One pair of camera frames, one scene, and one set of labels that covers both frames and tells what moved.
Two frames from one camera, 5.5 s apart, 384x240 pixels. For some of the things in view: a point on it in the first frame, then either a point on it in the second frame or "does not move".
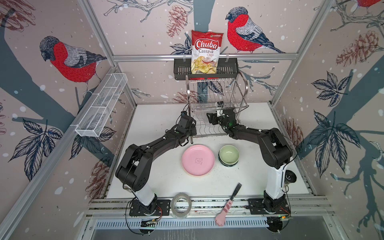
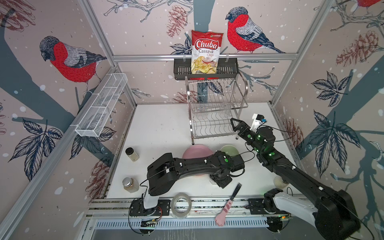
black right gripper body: x=215 y=121 to x=249 y=138
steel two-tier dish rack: x=203 y=95 does not move
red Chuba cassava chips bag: x=205 y=48 does not move
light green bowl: x=229 y=154 does not move
